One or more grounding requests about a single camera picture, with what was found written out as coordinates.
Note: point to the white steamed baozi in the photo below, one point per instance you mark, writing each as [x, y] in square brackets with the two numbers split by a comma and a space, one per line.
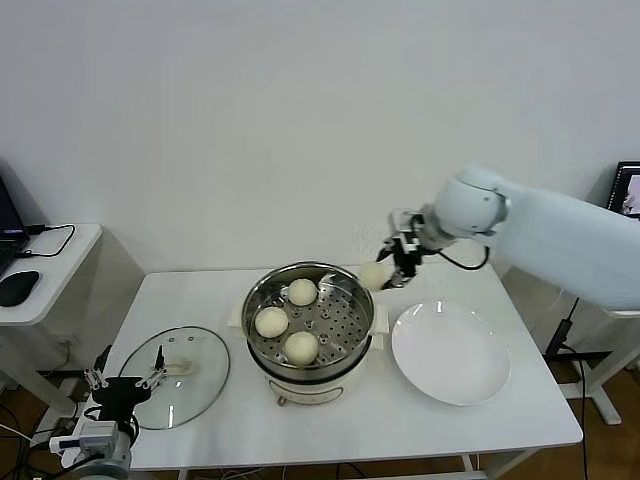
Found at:
[301, 347]
[372, 276]
[302, 292]
[271, 322]

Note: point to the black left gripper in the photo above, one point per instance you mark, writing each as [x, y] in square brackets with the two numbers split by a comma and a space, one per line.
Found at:
[120, 392]

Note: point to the perforated steel steamer basket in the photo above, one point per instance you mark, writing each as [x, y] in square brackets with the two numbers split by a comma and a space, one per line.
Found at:
[345, 320]

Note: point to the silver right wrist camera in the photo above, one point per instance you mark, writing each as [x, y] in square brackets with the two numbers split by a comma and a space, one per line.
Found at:
[406, 231]

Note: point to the white side desk with label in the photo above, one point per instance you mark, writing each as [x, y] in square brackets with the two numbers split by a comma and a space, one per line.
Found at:
[600, 385]

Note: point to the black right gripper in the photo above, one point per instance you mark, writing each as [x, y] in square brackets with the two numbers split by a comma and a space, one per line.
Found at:
[407, 260]

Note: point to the white round plate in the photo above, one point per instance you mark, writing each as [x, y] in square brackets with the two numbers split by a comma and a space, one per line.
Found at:
[450, 350]

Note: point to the black computer mouse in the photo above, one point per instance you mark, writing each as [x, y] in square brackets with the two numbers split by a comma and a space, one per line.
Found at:
[19, 287]

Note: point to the white side desk with mouse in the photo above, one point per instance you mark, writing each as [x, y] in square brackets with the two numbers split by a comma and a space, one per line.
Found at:
[75, 270]

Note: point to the grey laptop showing camera windows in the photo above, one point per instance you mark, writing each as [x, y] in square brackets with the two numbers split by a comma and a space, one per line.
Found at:
[625, 190]

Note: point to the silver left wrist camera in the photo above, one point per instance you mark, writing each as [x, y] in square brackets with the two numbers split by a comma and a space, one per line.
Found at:
[87, 440]

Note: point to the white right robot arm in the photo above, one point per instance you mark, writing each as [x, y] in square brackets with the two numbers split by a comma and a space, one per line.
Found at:
[550, 240]

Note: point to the black laptop with dark screen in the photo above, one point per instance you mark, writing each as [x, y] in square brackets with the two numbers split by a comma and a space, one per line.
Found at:
[7, 215]

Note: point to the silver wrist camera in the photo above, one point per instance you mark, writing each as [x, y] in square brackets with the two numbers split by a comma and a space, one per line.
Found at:
[87, 440]
[406, 231]

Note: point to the white wall socket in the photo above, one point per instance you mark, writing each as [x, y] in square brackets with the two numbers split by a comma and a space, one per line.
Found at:
[69, 342]

